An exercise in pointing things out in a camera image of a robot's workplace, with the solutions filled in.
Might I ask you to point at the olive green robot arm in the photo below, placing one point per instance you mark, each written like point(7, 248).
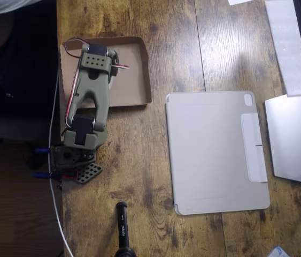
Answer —
point(96, 88)

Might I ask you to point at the brown cardboard tray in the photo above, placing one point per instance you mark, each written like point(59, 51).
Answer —
point(131, 80)

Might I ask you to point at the black chair caster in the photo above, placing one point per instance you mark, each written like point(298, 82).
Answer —
point(35, 162)

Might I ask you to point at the tablet in beige folio case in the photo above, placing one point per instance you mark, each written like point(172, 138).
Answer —
point(219, 160)

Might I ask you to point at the white paper piece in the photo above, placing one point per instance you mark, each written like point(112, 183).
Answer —
point(238, 1)

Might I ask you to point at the silver monitor stand base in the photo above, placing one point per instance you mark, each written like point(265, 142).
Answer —
point(292, 139)

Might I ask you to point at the white blue packet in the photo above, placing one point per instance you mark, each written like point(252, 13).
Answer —
point(278, 252)

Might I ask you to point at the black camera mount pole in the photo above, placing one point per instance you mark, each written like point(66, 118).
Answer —
point(123, 230)

